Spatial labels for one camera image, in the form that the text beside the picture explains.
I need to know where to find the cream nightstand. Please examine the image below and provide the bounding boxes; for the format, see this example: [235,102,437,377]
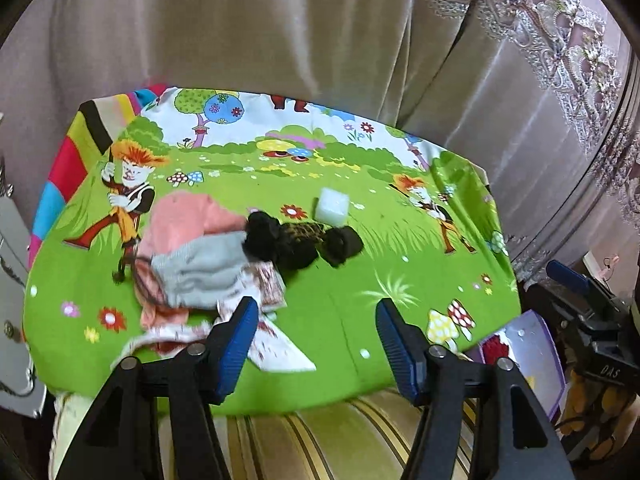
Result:
[0,157,49,420]

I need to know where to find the grey herringbone cloth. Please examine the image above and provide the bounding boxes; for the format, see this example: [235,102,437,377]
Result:
[150,232,252,311]

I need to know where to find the striped velvet cushion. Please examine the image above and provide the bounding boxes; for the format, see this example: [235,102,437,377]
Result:
[49,387,483,480]

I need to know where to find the purple cardboard box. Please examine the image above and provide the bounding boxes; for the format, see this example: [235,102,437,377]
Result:
[479,309,569,422]

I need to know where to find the beige curtain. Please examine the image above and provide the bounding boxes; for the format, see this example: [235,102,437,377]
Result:
[0,0,481,161]

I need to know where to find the dark red knit hat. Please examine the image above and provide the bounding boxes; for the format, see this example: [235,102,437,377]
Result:
[482,334,512,363]

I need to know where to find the pink floral white cloth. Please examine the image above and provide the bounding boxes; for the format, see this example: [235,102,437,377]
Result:
[111,264,319,374]

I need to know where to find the wooden stool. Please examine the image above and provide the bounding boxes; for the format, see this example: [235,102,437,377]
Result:
[554,367,632,467]

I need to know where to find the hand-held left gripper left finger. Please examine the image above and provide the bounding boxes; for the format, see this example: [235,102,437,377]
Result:
[57,296,261,480]

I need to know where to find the white foam cube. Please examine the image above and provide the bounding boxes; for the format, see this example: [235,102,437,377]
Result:
[313,187,351,229]

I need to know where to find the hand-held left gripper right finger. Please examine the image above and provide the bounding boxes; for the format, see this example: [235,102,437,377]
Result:
[375,297,576,480]

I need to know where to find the black leopard plush toy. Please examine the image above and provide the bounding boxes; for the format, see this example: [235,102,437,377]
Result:
[242,210,364,274]

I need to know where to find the green cartoon printed bedsheet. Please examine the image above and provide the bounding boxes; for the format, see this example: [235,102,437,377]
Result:
[22,85,518,417]

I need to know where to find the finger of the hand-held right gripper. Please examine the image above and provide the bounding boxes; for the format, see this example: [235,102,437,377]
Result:
[546,259,608,307]

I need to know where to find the mauve lace curtain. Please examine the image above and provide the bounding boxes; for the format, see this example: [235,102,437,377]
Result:
[400,0,640,286]

